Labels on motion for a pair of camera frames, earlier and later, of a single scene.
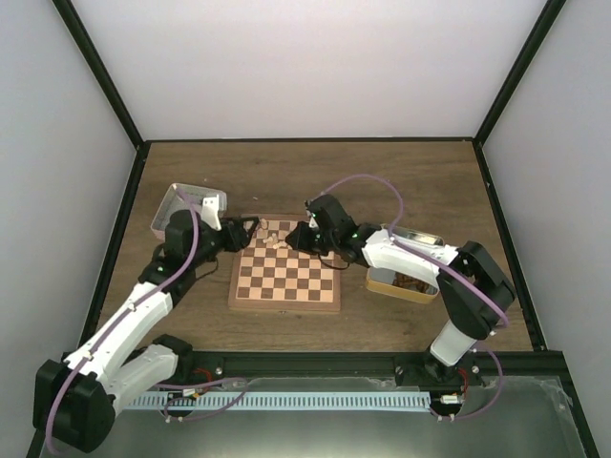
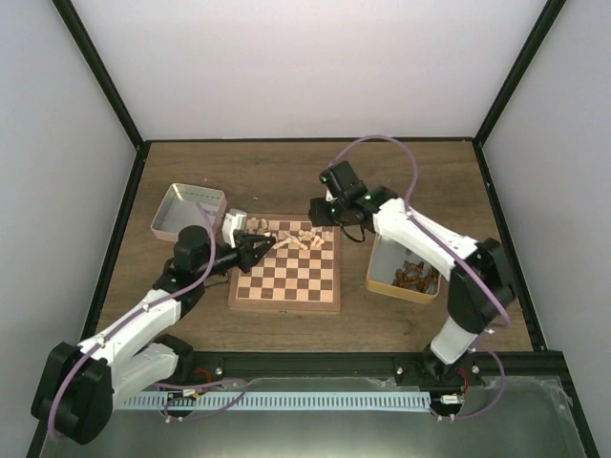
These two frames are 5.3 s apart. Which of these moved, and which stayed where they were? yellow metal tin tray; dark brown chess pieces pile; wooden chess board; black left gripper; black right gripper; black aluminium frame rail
Moved: black right gripper; black left gripper
Stayed: wooden chess board; dark brown chess pieces pile; yellow metal tin tray; black aluminium frame rail
